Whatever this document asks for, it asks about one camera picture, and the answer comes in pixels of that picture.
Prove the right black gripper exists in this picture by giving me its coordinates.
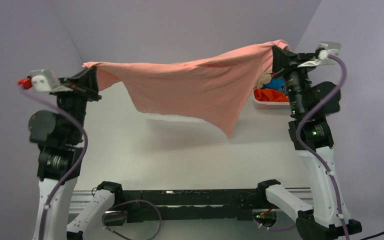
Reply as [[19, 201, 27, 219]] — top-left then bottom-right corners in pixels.
[[270, 45, 319, 117]]

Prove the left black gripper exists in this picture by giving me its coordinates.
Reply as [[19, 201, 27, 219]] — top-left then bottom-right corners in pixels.
[[51, 65, 102, 141]]

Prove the pink t shirt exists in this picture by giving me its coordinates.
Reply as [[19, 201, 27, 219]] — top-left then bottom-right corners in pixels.
[[82, 39, 289, 138]]

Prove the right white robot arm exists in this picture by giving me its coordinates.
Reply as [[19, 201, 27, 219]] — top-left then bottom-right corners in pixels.
[[255, 42, 362, 240]]

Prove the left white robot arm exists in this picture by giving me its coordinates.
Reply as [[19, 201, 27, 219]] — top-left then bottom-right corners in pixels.
[[19, 67, 124, 240]]

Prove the beige t shirt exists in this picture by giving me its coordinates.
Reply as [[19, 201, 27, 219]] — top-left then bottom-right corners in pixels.
[[254, 72, 272, 89]]

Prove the bright blue t shirt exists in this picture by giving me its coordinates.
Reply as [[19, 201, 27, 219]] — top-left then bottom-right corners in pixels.
[[261, 78, 287, 94]]

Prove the white plastic laundry basket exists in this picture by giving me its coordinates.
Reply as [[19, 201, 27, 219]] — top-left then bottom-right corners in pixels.
[[252, 93, 289, 110]]

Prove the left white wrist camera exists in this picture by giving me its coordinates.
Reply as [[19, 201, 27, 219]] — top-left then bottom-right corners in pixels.
[[17, 68, 72, 93]]

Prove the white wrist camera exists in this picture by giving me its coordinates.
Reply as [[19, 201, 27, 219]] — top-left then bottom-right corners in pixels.
[[297, 41, 342, 68], [17, 68, 72, 93]]

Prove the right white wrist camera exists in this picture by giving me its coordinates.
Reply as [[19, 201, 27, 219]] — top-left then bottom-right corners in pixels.
[[297, 41, 342, 68]]

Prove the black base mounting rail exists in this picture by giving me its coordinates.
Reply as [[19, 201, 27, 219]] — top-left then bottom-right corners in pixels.
[[92, 187, 282, 227]]

